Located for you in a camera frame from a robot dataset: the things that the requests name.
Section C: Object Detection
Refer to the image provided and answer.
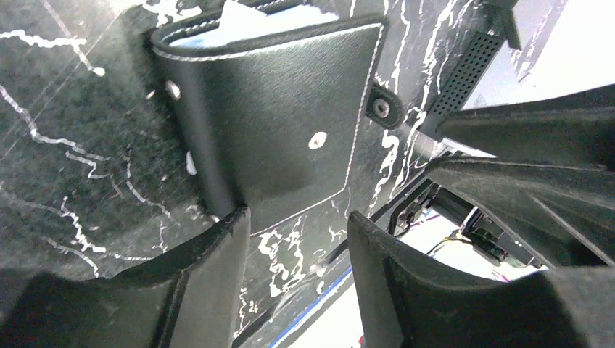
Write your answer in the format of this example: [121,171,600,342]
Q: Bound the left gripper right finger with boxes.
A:
[347,212,614,347]

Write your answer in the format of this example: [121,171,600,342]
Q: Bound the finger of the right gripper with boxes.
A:
[434,85,614,168]
[425,157,614,268]

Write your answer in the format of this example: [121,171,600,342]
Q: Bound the black plastic tray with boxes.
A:
[419,1,521,141]

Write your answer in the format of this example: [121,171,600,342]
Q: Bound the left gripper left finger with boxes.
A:
[1,207,251,347]

